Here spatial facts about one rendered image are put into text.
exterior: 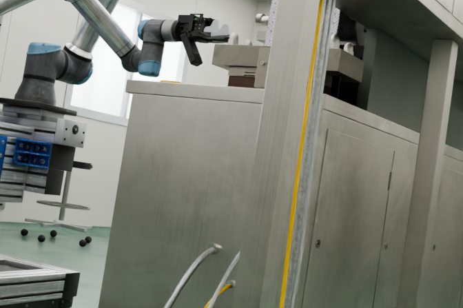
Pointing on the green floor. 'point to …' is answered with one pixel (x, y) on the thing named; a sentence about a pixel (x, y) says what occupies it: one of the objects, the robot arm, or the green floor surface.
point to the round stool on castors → (63, 210)
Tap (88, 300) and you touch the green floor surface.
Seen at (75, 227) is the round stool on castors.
